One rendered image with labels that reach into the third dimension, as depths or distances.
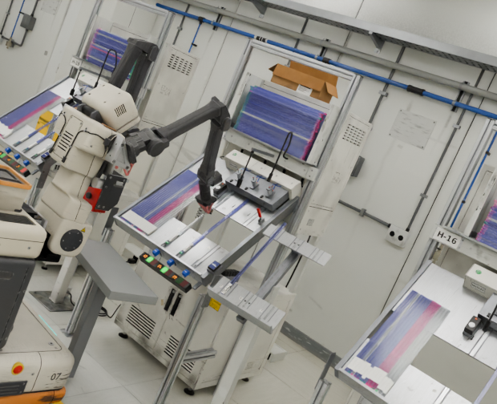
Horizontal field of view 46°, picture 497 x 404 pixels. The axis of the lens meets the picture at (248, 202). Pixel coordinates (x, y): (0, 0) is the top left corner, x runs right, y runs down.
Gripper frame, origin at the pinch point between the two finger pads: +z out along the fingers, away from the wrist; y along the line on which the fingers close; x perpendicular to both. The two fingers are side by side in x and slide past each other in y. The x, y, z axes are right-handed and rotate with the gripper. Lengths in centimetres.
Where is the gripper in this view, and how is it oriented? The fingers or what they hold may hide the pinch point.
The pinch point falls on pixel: (207, 211)
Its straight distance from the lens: 310.1
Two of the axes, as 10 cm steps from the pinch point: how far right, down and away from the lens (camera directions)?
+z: 0.5, 7.9, 6.1
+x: -6.7, 4.8, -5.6
